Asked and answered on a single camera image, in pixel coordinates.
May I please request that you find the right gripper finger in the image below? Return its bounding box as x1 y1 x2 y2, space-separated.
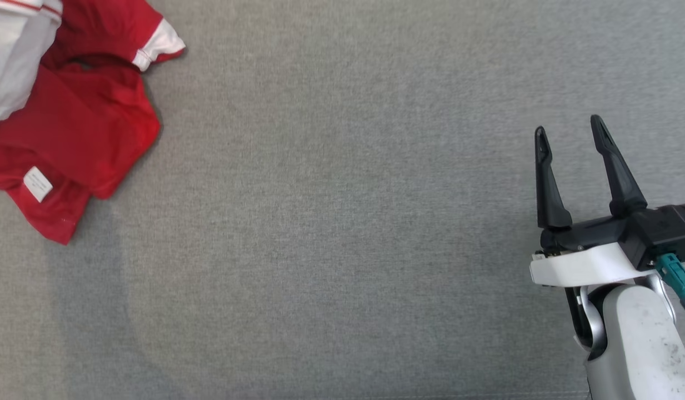
590 114 649 218
534 126 573 230

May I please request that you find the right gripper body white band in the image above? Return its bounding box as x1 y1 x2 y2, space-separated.
530 213 655 288

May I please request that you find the red and white garment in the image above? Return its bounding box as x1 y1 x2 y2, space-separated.
0 0 186 246

